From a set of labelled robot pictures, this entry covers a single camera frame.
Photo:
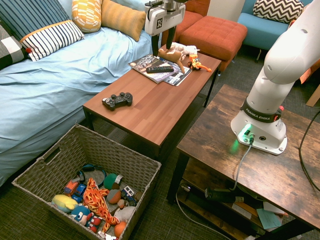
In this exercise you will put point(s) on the black white chevron pillow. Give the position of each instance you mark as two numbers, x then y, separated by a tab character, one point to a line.
277	10

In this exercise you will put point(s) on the dark blue striped pillow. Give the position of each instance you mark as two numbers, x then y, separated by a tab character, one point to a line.
30	15

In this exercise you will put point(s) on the black power brick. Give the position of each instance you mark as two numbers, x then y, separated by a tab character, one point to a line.
220	195

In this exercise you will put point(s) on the rustic brown wood table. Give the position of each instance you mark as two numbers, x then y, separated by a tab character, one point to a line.
250	175

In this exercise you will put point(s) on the white navy striped pillow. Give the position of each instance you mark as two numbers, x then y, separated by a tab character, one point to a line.
50	38

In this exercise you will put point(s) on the orange upholstered chair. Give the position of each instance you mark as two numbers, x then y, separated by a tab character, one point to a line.
192	17

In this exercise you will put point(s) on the Captain America plush doll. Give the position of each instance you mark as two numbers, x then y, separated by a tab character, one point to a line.
81	214

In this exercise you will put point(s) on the white seal plush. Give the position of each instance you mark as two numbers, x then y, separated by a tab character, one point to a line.
125	213

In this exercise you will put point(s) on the light wooden furniture piece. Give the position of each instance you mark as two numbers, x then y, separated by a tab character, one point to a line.
314	96

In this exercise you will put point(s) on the orange flame pattern plush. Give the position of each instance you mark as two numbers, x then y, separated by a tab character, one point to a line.
96	200

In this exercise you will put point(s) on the blue black headphones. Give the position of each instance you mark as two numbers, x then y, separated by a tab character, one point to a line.
100	172

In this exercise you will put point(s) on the black remote control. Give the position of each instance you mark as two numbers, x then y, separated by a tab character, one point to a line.
160	69

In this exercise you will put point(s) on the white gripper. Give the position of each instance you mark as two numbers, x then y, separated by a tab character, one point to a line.
162	21

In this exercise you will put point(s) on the orange tufted ottoman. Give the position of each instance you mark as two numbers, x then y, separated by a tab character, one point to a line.
212	35

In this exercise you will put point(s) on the small glossy magazine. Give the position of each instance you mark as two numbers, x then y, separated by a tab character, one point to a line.
178	77

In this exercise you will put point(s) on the black gamepad controller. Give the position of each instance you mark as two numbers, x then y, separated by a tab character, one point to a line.
117	100

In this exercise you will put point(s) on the grey orange plush ball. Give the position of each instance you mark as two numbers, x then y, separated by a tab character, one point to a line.
113	196

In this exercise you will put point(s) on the blue sofa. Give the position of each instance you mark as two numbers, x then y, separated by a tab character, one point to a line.
260	31

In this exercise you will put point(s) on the white plush animal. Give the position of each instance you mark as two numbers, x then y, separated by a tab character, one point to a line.
183	48

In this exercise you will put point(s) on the red white toy firetruck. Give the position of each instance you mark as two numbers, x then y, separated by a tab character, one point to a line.
105	235

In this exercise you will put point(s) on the large glossy magazine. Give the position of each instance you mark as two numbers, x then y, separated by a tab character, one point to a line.
142	63

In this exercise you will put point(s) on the reddish wood coffee table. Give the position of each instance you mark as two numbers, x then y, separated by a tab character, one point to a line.
155	107

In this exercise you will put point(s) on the yellow white patterned pillow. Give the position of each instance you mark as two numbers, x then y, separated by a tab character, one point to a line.
86	15

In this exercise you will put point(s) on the grey wicker basket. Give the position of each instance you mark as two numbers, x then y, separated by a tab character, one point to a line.
105	152

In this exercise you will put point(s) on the blue toy police car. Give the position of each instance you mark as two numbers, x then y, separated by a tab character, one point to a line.
80	192

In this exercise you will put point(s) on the green brown plush ball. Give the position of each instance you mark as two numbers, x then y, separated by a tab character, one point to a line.
110	181

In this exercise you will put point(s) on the orange toy excavator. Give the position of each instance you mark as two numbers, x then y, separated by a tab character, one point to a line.
194	62

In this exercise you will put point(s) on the brown plush animal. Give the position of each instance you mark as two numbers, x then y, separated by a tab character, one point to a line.
172	57

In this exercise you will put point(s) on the white blue toy van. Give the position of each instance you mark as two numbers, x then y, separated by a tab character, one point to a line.
128	193

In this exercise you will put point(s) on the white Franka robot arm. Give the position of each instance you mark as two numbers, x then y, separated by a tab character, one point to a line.
280	62

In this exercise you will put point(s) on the yellow fish plush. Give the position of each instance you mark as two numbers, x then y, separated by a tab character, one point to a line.
63	203

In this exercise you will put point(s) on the black white checked pillow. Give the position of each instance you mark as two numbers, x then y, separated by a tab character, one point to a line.
8	48

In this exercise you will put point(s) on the teal paper sheet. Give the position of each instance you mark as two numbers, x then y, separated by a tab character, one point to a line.
268	218

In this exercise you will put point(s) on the orange blue toy truck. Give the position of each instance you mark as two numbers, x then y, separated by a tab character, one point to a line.
71	187

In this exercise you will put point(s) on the light blue sheeted bed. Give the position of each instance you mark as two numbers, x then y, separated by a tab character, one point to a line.
57	87

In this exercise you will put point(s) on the mustard yellow pillow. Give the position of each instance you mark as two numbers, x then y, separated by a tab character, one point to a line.
122	17

